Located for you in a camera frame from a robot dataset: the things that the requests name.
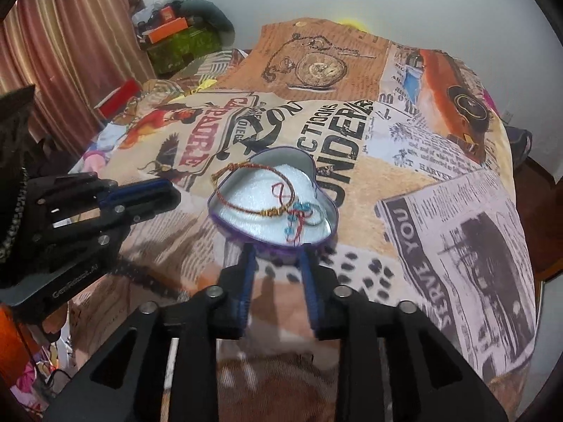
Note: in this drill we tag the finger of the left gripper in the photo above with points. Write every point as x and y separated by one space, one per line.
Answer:
145 208
137 193

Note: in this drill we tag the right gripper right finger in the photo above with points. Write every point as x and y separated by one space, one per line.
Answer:
318 285

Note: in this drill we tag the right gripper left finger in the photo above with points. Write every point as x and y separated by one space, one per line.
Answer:
237 283

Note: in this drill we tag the purple heart-shaped tin box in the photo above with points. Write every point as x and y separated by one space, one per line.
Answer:
273 201

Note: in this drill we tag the red book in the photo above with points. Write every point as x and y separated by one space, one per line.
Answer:
117 100

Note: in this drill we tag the newspaper print bed cover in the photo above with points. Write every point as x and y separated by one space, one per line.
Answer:
390 159

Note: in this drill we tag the orange box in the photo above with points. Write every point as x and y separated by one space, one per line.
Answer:
167 29

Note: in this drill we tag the striped pink curtain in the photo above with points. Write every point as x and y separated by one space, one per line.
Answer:
75 53

